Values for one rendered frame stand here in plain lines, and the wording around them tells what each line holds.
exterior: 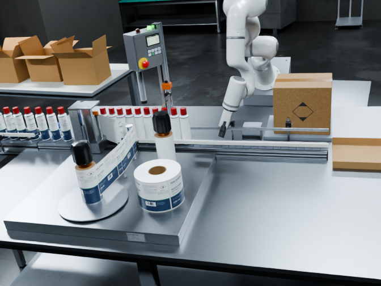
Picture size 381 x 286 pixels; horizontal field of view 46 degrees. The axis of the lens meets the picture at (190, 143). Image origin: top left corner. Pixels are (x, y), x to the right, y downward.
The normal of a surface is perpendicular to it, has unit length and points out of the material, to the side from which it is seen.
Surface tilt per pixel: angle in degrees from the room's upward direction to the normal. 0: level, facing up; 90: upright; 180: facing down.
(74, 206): 0
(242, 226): 0
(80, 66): 90
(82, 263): 0
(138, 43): 90
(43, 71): 91
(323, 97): 90
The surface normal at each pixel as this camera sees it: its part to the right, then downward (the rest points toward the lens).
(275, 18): -0.55, 0.42
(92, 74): -0.30, 0.44
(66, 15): 0.92, 0.08
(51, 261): -0.11, -0.89
